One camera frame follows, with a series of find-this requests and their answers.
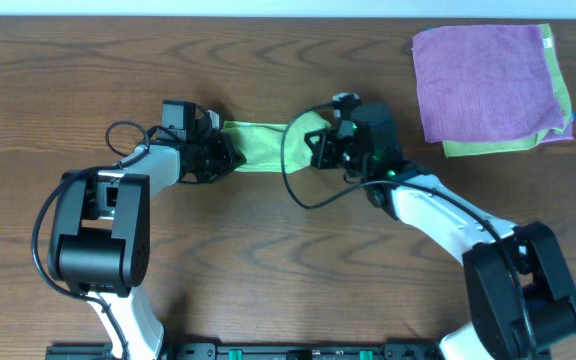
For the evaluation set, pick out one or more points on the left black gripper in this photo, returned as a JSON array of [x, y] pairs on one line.
[[216, 158]]

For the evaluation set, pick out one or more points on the bottom purple cloth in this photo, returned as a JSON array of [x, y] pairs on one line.
[[555, 136]]

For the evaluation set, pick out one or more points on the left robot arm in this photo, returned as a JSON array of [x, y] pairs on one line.
[[99, 246]]

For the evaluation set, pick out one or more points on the purple microfiber cloth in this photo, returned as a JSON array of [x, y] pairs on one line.
[[483, 83]]

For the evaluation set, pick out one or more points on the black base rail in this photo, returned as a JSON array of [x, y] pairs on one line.
[[389, 351]]

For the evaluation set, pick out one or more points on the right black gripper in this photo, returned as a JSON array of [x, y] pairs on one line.
[[332, 148]]

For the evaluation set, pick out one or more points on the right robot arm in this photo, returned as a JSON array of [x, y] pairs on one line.
[[521, 294]]

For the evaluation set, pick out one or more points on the green microfiber cloth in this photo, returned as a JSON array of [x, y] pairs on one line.
[[261, 142]]

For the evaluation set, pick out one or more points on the lower green cloth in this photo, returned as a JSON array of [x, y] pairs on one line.
[[561, 94]]

